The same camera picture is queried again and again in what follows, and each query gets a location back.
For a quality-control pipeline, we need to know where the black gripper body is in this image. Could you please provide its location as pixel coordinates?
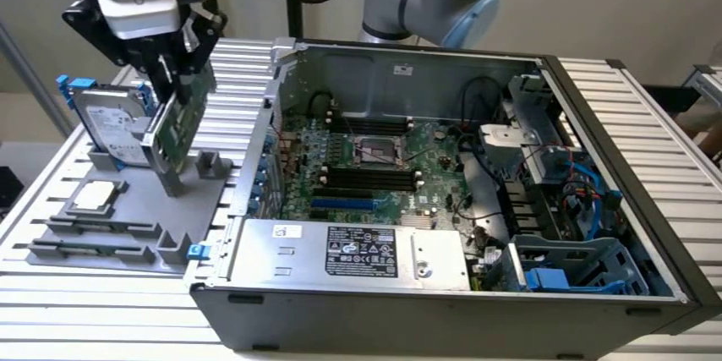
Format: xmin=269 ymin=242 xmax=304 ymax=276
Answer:
xmin=115 ymin=30 xmax=196 ymax=68

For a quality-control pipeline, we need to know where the green gpu card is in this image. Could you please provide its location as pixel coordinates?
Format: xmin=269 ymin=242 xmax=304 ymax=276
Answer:
xmin=140 ymin=60 xmax=219 ymax=176

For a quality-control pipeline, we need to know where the black expansion slot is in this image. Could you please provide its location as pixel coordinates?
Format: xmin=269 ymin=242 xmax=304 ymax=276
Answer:
xmin=312 ymin=186 xmax=375 ymax=200

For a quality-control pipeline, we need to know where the blue expansion slot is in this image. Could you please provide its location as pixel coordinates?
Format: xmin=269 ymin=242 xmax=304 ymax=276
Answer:
xmin=311 ymin=198 xmax=376 ymax=212

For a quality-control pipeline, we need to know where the blue disk caddy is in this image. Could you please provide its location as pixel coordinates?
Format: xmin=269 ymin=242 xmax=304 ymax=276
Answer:
xmin=55 ymin=74 xmax=160 ymax=172

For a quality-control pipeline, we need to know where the silver hard disk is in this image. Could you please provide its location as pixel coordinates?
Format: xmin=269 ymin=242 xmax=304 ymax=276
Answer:
xmin=76 ymin=86 xmax=156 ymax=167

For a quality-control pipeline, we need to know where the silver cpu chip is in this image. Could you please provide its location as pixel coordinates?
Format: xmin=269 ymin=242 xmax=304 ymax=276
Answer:
xmin=75 ymin=181 xmax=123 ymax=210

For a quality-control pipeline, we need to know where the grey parts rack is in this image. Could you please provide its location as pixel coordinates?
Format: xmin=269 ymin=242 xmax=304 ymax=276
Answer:
xmin=25 ymin=140 xmax=241 ymax=277

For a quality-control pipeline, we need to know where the black box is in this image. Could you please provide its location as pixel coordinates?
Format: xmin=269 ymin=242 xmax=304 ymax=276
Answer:
xmin=0 ymin=166 xmax=25 ymax=211

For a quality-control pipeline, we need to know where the cpu socket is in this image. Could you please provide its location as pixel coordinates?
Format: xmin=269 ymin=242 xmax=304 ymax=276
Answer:
xmin=347 ymin=134 xmax=418 ymax=167

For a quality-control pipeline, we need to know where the green ram stick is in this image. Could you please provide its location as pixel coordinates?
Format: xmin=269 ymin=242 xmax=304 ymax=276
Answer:
xmin=33 ymin=243 xmax=143 ymax=254

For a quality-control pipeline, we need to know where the green motherboard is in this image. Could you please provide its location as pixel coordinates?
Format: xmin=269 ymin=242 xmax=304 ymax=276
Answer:
xmin=273 ymin=118 xmax=480 ymax=231

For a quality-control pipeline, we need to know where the silver power supply unit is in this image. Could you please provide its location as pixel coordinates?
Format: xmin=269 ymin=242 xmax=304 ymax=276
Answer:
xmin=224 ymin=219 xmax=472 ymax=293

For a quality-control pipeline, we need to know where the silver chipset heatsink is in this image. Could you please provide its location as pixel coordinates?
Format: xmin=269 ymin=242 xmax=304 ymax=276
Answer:
xmin=399 ymin=214 xmax=436 ymax=230

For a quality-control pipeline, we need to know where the grey metal drive cage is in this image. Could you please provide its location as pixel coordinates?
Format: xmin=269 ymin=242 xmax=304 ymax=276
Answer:
xmin=478 ymin=73 xmax=594 ymax=187

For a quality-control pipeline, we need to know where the black open pc case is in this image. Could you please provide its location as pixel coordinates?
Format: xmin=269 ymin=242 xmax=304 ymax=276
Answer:
xmin=188 ymin=36 xmax=722 ymax=353

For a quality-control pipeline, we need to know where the grey disk bay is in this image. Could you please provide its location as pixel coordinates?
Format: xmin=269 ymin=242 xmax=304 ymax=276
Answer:
xmin=507 ymin=236 xmax=650 ymax=295

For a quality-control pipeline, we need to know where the blue bay latch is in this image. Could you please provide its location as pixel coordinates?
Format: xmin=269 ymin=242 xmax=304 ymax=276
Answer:
xmin=523 ymin=267 xmax=571 ymax=293

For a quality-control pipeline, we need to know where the slatted metal side table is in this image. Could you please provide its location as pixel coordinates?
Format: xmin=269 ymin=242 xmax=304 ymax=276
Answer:
xmin=679 ymin=63 xmax=722 ymax=104

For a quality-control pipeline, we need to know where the aluminium frame post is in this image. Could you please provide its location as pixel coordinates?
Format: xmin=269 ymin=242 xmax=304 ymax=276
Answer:
xmin=0 ymin=22 xmax=57 ymax=138

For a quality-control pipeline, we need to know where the short black wire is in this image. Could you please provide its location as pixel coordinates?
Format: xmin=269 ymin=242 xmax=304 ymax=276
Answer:
xmin=307 ymin=90 xmax=339 ymax=117

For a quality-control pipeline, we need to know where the black looped wire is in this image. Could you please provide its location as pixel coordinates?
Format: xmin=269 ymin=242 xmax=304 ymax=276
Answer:
xmin=459 ymin=76 xmax=503 ymax=126

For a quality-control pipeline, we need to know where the red wire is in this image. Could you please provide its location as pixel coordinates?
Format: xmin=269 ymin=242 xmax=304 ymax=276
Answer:
xmin=519 ymin=152 xmax=566 ymax=185

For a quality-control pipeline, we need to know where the blue wire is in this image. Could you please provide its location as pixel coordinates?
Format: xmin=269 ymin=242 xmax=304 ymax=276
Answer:
xmin=558 ymin=157 xmax=624 ymax=252

